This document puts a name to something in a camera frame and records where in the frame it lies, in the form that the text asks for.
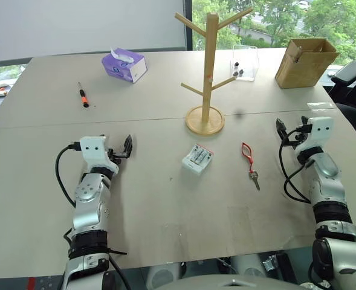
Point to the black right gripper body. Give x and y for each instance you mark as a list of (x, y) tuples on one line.
[(301, 133)]

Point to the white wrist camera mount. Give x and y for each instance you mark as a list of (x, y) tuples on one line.
[(94, 151), (318, 133)]

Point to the purple tissue box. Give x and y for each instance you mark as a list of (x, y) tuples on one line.
[(123, 66)]

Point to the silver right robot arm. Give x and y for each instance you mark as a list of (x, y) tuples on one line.
[(332, 211)]

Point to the brown cardboard box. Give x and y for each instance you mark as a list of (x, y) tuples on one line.
[(304, 66)]

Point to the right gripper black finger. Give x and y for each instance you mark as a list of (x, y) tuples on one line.
[(304, 120), (281, 128)]

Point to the grey robot torso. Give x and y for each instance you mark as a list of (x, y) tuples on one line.
[(226, 281)]

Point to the orange black screwdriver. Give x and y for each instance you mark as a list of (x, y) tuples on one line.
[(83, 96)]

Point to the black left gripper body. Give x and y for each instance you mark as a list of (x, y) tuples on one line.
[(115, 155)]

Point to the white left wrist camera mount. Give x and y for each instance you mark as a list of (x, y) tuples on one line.
[(94, 151)]

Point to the silver key with red carabiner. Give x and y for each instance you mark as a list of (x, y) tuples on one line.
[(250, 164)]

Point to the black office chair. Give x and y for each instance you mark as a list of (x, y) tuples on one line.
[(351, 90)]

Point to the clear acrylic box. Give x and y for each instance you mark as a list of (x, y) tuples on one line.
[(246, 65)]

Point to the white battery case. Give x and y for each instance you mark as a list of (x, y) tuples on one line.
[(196, 159)]

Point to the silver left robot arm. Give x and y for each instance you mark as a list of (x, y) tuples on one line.
[(88, 199)]

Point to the white roller blind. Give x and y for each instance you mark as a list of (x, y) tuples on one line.
[(84, 24)]

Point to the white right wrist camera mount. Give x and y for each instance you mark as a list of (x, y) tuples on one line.
[(318, 133)]

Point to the wooden tree-shaped hanger stand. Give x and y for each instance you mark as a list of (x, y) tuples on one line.
[(208, 75)]

